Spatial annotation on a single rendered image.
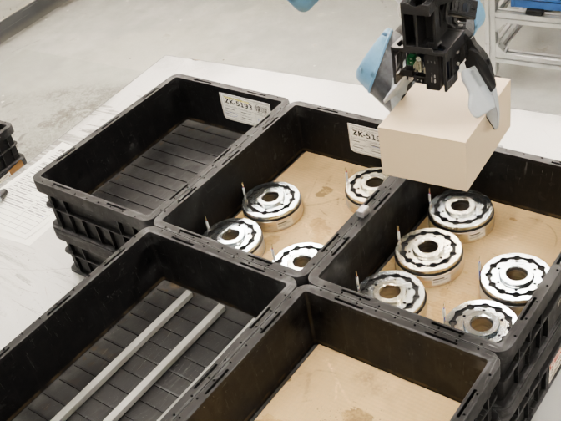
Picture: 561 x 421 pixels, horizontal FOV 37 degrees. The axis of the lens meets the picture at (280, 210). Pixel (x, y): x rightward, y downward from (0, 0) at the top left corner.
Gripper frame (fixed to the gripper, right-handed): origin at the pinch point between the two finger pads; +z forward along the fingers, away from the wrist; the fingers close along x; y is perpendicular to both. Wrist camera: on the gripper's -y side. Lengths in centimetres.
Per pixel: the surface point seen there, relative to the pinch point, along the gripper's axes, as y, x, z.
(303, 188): -9.7, -32.4, 26.8
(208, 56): -176, -194, 111
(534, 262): -1.9, 11.8, 23.9
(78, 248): 15, -68, 32
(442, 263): 3.1, -0.4, 23.8
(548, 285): 9.2, 17.2, 16.7
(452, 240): -2.1, -0.8, 23.7
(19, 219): 6, -96, 40
